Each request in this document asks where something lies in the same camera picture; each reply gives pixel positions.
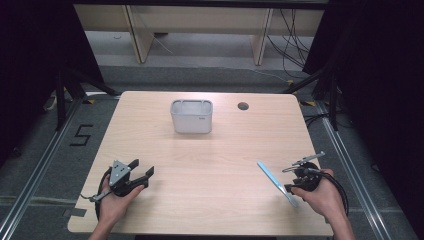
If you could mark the person's left hand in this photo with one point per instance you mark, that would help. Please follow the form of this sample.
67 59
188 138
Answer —
113 206

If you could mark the grey plastic holder box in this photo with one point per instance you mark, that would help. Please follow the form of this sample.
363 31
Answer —
191 118

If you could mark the light blue toothbrush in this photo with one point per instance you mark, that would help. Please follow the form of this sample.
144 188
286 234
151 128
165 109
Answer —
270 175

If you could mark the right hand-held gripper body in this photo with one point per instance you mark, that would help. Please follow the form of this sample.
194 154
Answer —
306 178

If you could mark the beige wooden desk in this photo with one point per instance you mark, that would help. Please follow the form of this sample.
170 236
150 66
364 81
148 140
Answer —
200 20

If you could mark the yellow floor tape piece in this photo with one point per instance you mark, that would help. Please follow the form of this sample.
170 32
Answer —
310 103

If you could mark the black curtain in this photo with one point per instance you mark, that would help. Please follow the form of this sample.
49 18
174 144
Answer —
383 83
30 66

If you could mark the aluminium floor rail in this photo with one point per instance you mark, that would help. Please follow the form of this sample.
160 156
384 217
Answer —
353 173
36 170

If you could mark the black metal stand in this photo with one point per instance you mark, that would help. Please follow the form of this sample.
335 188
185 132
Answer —
61 100
333 100

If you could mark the grey tape strip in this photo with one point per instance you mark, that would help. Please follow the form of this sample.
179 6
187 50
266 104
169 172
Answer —
75 212

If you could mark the person's right hand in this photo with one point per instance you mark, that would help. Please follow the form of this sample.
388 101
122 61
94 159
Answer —
321 200

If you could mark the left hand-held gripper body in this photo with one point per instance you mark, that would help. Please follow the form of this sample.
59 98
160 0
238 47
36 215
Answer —
119 172

